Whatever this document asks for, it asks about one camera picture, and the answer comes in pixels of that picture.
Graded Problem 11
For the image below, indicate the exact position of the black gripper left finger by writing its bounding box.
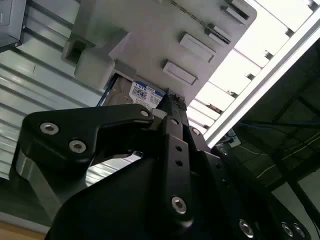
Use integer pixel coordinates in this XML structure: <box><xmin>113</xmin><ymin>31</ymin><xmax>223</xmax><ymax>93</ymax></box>
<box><xmin>9</xmin><ymin>95</ymin><xmax>195</xmax><ymax>230</ymax></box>

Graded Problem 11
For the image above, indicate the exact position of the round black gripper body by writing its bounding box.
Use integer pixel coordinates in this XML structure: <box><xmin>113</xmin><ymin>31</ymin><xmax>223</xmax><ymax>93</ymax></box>
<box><xmin>46</xmin><ymin>158</ymin><xmax>226</xmax><ymax>240</ymax></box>

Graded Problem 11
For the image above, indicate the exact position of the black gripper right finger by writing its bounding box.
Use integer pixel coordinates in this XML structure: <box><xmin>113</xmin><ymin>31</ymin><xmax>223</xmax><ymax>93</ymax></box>
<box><xmin>185</xmin><ymin>109</ymin><xmax>314</xmax><ymax>240</ymax></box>

